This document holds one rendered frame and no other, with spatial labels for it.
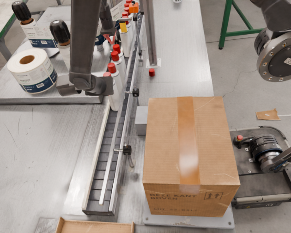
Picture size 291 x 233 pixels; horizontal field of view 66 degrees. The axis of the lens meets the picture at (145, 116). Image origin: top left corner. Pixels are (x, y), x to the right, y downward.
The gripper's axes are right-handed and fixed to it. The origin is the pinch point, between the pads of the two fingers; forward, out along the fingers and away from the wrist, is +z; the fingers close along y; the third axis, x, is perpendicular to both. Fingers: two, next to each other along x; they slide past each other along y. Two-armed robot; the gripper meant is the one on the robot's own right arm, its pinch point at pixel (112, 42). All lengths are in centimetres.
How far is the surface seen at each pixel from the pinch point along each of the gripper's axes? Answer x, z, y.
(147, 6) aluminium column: 20.1, -15.5, -4.3
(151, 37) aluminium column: 20.6, 1.0, -4.3
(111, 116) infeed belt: 3.2, 13.8, 38.9
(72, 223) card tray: -4, 18, 85
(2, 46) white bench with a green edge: -114, 32, -55
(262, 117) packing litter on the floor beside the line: 110, 102, -31
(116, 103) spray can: 6.1, 8.3, 35.9
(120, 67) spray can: 7.5, 0.1, 21.0
